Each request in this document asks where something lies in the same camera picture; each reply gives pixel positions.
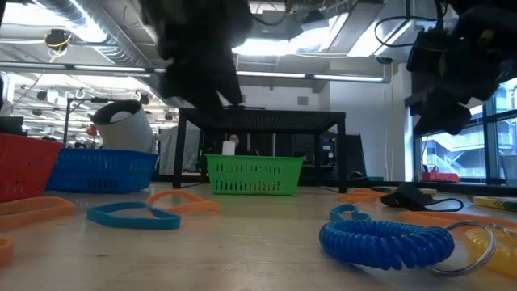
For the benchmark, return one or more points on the yellow coil wristband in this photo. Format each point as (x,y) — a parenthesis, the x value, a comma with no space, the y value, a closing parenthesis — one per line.
(505,250)

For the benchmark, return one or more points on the red storage bin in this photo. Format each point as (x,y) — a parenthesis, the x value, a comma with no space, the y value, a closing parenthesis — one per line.
(440,178)

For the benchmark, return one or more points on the white cylindrical cup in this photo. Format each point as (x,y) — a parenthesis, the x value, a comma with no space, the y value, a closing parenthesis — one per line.
(129,133)

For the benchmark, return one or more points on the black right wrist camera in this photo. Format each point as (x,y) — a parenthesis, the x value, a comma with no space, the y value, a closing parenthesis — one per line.
(424,52)

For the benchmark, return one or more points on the orange rubber band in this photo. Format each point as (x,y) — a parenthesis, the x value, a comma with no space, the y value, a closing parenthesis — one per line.
(355,199)
(36,218)
(363,191)
(5,252)
(194,208)

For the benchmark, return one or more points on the long fluorescent light rail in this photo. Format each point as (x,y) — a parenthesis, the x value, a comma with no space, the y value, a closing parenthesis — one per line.
(270,74)

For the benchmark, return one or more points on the person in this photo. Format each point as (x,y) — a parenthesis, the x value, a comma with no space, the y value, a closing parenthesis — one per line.
(235,139)

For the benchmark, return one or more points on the blue rubber band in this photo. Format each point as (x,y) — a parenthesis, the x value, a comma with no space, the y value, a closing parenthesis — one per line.
(133,223)
(337,214)

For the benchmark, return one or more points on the black mesh shelf riser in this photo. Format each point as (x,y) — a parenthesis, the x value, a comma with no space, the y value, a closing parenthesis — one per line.
(262,120)

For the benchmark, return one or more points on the yellow green crayon box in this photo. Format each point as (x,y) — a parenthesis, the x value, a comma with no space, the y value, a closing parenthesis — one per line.
(429,191)
(497,203)

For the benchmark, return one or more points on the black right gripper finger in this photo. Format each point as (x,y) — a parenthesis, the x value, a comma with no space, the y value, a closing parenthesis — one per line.
(444,115)

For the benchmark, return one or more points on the black computer mouse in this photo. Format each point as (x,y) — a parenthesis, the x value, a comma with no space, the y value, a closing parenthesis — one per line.
(358,175)

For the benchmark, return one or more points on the blue coil wristband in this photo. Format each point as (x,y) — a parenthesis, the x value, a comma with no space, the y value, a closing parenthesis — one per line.
(383,242)

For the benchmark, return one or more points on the green plastic basket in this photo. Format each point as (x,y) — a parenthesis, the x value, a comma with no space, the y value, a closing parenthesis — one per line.
(254,163)

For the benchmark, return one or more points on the black metal rack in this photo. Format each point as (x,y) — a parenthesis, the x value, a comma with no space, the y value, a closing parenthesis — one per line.
(65,121)

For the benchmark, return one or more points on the red plastic basket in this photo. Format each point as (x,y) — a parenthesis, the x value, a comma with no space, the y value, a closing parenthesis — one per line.
(24,165)

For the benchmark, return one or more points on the white rectangular object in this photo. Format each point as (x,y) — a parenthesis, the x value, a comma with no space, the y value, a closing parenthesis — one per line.
(228,148)

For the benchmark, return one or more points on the black computer monitor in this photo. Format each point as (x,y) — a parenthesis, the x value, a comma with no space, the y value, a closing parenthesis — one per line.
(12,125)

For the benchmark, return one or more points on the blue plastic basket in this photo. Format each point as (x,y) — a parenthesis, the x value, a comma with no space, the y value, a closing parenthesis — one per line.
(101,169)

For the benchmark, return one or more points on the grey wall vent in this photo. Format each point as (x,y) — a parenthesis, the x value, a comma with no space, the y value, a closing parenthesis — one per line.
(303,100)

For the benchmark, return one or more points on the black dome security camera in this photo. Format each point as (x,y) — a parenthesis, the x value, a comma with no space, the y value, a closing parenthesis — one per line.
(383,60)

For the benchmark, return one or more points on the black window frame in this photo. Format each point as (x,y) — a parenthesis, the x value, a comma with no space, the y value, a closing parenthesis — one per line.
(489,141)

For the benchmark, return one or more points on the black cabinet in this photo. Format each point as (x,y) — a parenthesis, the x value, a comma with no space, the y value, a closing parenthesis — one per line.
(355,153)

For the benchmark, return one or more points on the grey hanging cloth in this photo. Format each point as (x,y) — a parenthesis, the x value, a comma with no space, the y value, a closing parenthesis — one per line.
(169,149)

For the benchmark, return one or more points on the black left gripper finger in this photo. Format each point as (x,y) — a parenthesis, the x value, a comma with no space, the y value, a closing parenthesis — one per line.
(190,85)
(231,81)

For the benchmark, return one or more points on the silver ventilation duct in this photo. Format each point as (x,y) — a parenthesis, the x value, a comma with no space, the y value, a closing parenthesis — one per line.
(121,48)

